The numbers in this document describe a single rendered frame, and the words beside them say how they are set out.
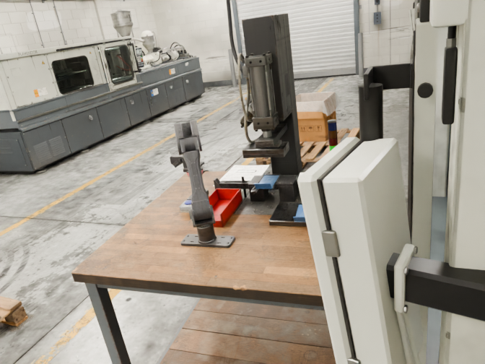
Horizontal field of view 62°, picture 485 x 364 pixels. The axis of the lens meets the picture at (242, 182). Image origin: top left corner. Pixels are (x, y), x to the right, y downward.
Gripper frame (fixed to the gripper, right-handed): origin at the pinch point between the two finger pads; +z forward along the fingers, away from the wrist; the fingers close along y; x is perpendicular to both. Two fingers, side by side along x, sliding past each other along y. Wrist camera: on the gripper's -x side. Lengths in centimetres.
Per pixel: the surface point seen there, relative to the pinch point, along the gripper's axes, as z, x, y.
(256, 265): 8, 44, 49
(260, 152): -15.1, 33.7, 1.7
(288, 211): 5.6, 46.4, 13.9
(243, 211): 7.6, 26.1, 11.3
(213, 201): 5.0, 10.7, 7.6
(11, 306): 83, -147, 11
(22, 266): 98, -209, -48
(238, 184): 0.7, 20.1, -1.2
